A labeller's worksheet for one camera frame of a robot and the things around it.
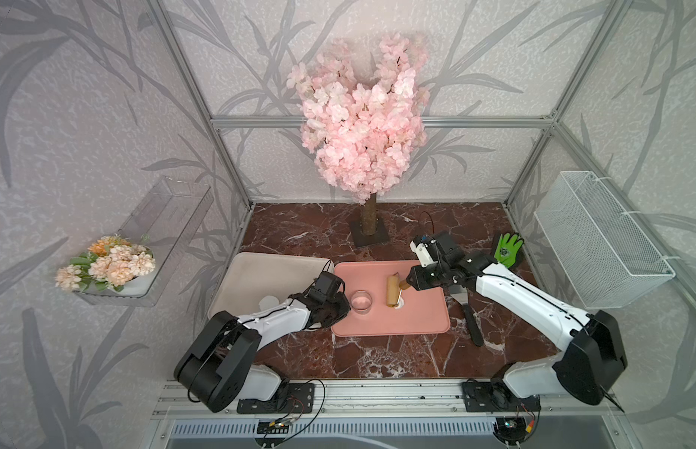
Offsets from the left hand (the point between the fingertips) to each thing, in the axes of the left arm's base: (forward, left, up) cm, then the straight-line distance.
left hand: (352, 309), depth 89 cm
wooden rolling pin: (+6, -13, +5) cm, 16 cm away
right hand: (+5, -18, +13) cm, 22 cm away
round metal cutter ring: (+3, -3, -1) cm, 4 cm away
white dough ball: (+2, -16, +1) cm, 16 cm away
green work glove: (+23, -58, +1) cm, 62 cm away
